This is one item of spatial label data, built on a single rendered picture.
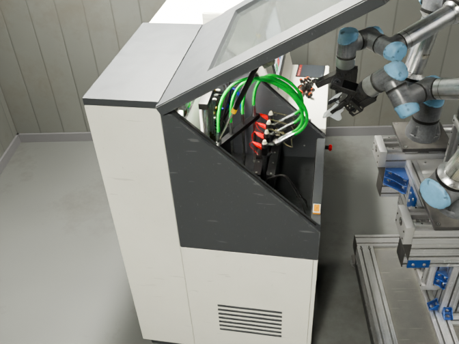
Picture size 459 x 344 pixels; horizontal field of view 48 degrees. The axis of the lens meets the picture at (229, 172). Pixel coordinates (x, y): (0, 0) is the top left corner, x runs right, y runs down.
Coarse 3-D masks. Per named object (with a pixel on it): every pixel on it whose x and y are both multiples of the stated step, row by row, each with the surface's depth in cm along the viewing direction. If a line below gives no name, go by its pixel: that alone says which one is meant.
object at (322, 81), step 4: (332, 72) 208; (336, 72) 206; (324, 76) 209; (328, 76) 207; (332, 76) 206; (336, 76) 205; (340, 76) 205; (316, 80) 211; (320, 80) 209; (324, 80) 207; (328, 80) 207; (316, 84) 209; (320, 84) 209; (324, 84) 208
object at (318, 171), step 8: (320, 144) 245; (320, 152) 240; (320, 160) 235; (320, 168) 230; (320, 176) 226; (320, 184) 221; (312, 192) 217; (320, 192) 217; (312, 200) 214; (320, 200) 213; (312, 208) 209; (320, 208) 209; (312, 216) 205; (320, 216) 205; (320, 224) 202
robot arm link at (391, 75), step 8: (392, 64) 172; (400, 64) 173; (376, 72) 178; (384, 72) 174; (392, 72) 172; (400, 72) 171; (376, 80) 177; (384, 80) 175; (392, 80) 173; (400, 80) 173; (376, 88) 179; (384, 88) 177; (392, 88) 174
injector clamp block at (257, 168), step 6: (276, 138) 246; (276, 150) 238; (270, 156) 234; (276, 156) 234; (258, 162) 231; (270, 162) 230; (276, 162) 230; (258, 168) 228; (270, 168) 227; (276, 168) 229; (258, 174) 224; (270, 174) 224; (276, 174) 231; (270, 180) 225; (276, 180) 240
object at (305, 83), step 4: (308, 76) 287; (300, 80) 288; (304, 80) 284; (308, 80) 285; (312, 80) 288; (304, 84) 286; (308, 84) 277; (312, 84) 284; (300, 88) 281; (304, 88) 276; (308, 88) 277; (312, 88) 280; (304, 92) 277; (308, 92) 273; (308, 96) 274
